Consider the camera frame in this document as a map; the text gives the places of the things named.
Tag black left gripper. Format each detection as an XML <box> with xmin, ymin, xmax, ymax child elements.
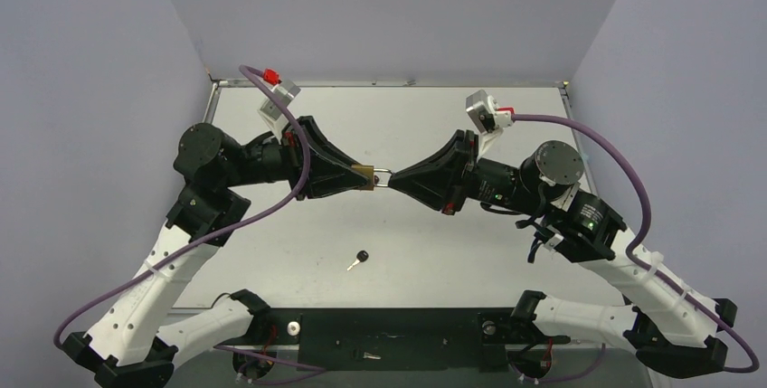
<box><xmin>223</xmin><ymin>118</ymin><xmax>374</xmax><ymax>202</ymax></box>

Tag small brass padlock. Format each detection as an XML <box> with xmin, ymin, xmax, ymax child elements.
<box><xmin>352</xmin><ymin>164</ymin><xmax>393</xmax><ymax>191</ymax></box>

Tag black-headed key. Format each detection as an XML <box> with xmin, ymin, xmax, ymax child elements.
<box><xmin>346</xmin><ymin>250</ymin><xmax>369</xmax><ymax>271</ymax></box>

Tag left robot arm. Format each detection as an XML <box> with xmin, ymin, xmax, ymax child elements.
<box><xmin>60</xmin><ymin>117</ymin><xmax>373</xmax><ymax>387</ymax></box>

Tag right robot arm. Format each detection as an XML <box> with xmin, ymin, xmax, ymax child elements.
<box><xmin>388</xmin><ymin>130</ymin><xmax>736</xmax><ymax>379</ymax></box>

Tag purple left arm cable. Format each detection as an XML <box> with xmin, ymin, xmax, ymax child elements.
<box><xmin>52</xmin><ymin>65</ymin><xmax>313</xmax><ymax>351</ymax></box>

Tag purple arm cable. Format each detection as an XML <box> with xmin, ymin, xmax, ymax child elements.
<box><xmin>510</xmin><ymin>112</ymin><xmax>761</xmax><ymax>374</ymax></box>
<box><xmin>52</xmin><ymin>65</ymin><xmax>313</xmax><ymax>351</ymax></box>

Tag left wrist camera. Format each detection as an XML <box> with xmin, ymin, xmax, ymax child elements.
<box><xmin>257</xmin><ymin>69</ymin><xmax>302</xmax><ymax>137</ymax></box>

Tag aluminium table edge rail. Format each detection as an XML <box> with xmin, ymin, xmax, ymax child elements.
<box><xmin>206</xmin><ymin>78</ymin><xmax>571</xmax><ymax>90</ymax></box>

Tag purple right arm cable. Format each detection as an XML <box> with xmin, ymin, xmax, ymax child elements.
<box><xmin>510</xmin><ymin>112</ymin><xmax>761</xmax><ymax>374</ymax></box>

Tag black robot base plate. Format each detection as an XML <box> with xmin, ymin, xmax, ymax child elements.
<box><xmin>227</xmin><ymin>308</ymin><xmax>570</xmax><ymax>372</ymax></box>

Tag key on base plate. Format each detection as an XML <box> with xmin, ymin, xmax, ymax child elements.
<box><xmin>352</xmin><ymin>349</ymin><xmax>382</xmax><ymax>361</ymax></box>

